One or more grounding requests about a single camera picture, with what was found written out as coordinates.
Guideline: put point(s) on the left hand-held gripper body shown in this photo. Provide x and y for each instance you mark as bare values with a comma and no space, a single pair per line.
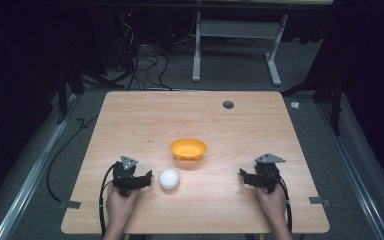
124,175

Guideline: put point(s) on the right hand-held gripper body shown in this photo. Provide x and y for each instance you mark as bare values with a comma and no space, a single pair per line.
266,173

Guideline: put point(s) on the white ball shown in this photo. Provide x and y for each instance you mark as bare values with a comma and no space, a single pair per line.
169,179

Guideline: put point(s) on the orange plastic bowl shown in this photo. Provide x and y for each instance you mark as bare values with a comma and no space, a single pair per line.
188,148

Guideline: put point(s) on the person's left hand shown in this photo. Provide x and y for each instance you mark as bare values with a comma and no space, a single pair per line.
120,205

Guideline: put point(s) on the person's right hand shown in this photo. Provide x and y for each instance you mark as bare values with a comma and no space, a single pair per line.
273,203

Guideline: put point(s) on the grey tape strip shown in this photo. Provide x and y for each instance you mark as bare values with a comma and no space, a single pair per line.
319,201
70,204

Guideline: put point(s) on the grey table grommet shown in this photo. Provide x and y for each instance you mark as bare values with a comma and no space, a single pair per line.
228,104

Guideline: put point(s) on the small white floor object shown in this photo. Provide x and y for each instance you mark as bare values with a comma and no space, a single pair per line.
295,105

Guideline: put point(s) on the black metal stand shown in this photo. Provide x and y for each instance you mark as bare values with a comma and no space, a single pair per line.
62,96
336,100

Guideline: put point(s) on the metal floor rail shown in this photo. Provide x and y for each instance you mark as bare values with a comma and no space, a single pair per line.
356,173
30,180

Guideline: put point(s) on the white desk frame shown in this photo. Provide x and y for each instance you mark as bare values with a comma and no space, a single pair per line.
236,29

